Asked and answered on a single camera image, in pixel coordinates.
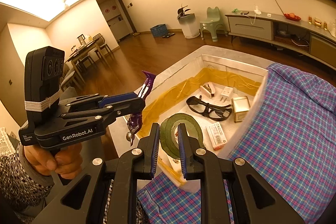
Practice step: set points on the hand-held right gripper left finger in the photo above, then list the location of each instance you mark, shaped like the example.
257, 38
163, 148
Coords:
155, 150

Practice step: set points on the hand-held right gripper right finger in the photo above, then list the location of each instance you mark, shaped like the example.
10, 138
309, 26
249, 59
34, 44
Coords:
182, 150

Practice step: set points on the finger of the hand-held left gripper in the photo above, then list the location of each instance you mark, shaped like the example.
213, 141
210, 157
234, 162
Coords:
115, 98
126, 106

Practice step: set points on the purple toy figure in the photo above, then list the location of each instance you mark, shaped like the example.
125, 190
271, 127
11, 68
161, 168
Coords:
136, 121

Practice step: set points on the green tape roll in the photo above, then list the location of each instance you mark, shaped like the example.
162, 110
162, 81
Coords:
168, 134

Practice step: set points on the red staple box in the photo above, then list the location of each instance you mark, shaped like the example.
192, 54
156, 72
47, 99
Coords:
216, 136

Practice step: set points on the black glasses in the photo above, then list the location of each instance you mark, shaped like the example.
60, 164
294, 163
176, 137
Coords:
195, 103

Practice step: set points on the pink stapler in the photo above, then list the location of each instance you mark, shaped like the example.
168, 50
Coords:
207, 90

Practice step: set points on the silver tin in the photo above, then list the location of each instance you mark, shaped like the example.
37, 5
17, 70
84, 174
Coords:
240, 108

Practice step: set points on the white power adapter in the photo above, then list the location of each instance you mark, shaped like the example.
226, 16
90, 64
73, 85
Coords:
227, 92

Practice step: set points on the white cardboard box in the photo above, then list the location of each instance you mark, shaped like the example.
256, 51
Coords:
183, 59

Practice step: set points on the person's left forearm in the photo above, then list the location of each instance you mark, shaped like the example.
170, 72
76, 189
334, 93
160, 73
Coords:
15, 182

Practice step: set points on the person's left hand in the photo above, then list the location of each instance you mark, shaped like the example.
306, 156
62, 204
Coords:
42, 161

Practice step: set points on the white plastic crate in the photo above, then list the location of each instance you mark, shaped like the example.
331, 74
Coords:
5, 142

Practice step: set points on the wooden dining chair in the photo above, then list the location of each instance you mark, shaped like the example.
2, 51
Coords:
103, 47
69, 74

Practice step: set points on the wooden dining table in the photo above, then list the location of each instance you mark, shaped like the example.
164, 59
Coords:
84, 49

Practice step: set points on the electric kettle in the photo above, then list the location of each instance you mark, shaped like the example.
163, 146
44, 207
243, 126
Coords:
81, 39

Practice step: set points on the blue plastic basket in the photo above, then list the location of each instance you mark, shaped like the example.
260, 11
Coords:
158, 31

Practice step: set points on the black floor scale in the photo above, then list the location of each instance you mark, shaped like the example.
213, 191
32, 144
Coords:
168, 35

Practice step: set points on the blue plaid cloth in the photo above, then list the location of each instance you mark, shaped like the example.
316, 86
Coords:
288, 134

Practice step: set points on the dark plant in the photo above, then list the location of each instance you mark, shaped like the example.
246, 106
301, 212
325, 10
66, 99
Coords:
182, 12

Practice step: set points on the green plastic chair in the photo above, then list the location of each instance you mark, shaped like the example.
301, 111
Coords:
212, 24

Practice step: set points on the grey television cabinet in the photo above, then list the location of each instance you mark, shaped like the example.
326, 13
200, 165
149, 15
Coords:
249, 27

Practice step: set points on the small green object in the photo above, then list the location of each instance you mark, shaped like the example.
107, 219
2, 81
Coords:
235, 10

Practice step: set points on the white power strip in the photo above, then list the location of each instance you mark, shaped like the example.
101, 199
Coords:
257, 10

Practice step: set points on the red fruit plate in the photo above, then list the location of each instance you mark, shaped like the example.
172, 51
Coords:
291, 16

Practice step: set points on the gold ornament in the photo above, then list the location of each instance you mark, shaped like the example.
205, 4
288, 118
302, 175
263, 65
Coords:
318, 22

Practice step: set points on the group of glass cups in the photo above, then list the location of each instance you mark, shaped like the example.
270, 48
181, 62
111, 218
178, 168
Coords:
333, 28

